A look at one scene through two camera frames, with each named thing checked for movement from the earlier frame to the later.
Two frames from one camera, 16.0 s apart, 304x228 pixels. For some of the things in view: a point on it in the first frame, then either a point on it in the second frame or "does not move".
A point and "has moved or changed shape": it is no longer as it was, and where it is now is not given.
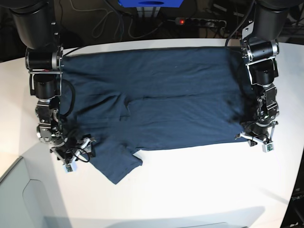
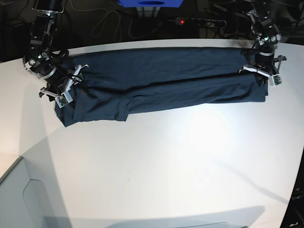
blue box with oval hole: (150, 3) does not move
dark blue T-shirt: (120, 102) has moved or changed shape
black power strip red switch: (200, 22) does not move
